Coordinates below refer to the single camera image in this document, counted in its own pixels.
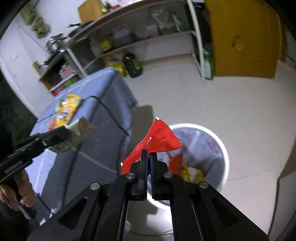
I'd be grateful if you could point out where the dark soy sauce jug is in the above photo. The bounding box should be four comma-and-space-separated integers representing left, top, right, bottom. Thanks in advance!
122, 52, 143, 78

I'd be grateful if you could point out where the green bottle by shelf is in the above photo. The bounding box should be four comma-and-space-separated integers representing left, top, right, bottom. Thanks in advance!
203, 50, 215, 80

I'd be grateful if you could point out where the blue checked tablecloth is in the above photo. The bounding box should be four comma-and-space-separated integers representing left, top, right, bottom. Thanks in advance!
26, 67, 137, 224

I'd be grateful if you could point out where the yellow cooking oil bottle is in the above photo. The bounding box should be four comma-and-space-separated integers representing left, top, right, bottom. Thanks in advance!
103, 56, 127, 77

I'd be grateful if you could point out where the wooden cutting board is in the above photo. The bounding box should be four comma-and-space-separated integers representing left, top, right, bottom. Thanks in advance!
78, 0, 103, 24

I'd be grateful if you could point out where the green snack bag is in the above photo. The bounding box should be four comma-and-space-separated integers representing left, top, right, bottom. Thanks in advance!
54, 99, 64, 113

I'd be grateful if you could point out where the white trash bin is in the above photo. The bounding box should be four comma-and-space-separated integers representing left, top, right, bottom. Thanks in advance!
157, 123, 229, 192

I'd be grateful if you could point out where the wooden door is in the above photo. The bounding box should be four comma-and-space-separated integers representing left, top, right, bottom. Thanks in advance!
205, 0, 281, 78

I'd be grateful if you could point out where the power strip on wall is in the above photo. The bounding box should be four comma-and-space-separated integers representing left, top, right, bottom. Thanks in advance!
32, 61, 43, 76

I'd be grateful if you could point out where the red plastic bag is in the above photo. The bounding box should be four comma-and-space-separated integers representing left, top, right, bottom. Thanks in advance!
168, 154, 183, 178

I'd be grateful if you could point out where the steel steamer pot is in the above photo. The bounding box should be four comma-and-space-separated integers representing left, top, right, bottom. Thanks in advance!
46, 33, 67, 54

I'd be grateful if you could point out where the brown cardboard box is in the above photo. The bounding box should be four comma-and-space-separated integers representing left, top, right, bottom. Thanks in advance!
49, 117, 97, 154

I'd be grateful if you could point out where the black cable on floor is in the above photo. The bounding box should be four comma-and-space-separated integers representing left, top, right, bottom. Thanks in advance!
128, 229, 174, 237

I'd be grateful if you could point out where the black induction cooker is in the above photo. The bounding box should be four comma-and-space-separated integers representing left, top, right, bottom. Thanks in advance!
43, 50, 65, 66

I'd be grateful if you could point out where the white metal shelf rack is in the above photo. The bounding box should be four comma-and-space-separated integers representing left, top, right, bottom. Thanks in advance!
40, 1, 205, 95

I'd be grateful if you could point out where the green cloth on wall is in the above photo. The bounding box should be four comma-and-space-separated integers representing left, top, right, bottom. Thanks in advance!
20, 3, 50, 39

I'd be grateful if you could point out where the yellow chips bag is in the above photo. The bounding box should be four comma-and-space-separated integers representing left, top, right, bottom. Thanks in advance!
56, 94, 82, 128

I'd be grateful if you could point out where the pink storage basket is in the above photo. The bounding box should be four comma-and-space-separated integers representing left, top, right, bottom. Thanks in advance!
59, 65, 76, 79

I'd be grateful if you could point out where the black frying pan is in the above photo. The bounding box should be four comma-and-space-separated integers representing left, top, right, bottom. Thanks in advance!
67, 21, 93, 38

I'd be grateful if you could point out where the person's left hand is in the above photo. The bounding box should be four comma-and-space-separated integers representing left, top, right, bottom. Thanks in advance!
1, 170, 36, 211

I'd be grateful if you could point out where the red snack wrapper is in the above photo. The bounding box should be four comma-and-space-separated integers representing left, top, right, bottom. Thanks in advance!
120, 118, 183, 174

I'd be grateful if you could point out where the yellow green snack wrapper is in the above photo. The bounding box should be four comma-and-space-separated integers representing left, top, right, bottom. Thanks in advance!
181, 164, 204, 184

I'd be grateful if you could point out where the orange snack packet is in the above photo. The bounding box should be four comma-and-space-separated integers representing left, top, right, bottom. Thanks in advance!
48, 119, 56, 131

